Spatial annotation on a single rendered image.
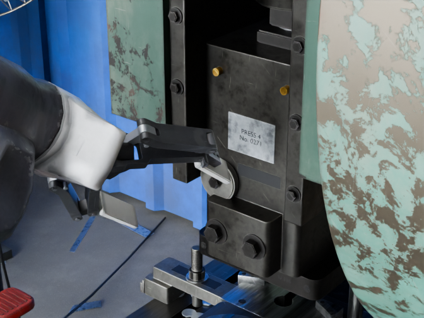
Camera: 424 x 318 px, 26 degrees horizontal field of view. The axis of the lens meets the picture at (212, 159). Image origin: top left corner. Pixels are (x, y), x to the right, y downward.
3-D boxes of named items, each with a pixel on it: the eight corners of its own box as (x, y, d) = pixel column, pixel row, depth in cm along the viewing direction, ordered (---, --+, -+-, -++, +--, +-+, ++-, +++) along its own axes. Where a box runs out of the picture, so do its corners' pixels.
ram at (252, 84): (277, 294, 113) (285, 65, 100) (183, 253, 121) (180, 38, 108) (350, 238, 125) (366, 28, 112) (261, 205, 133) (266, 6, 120)
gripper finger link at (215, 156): (187, 142, 102) (210, 131, 101) (211, 156, 106) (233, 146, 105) (190, 154, 101) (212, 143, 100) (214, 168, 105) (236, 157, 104)
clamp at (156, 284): (223, 331, 136) (223, 272, 132) (140, 291, 146) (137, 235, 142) (247, 313, 141) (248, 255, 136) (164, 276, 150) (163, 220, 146)
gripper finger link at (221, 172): (189, 144, 104) (194, 142, 103) (221, 163, 109) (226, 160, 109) (194, 168, 102) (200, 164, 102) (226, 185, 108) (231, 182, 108)
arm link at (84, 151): (-10, 103, 93) (27, 121, 98) (5, 213, 87) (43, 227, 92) (86, 47, 88) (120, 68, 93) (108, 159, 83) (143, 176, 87)
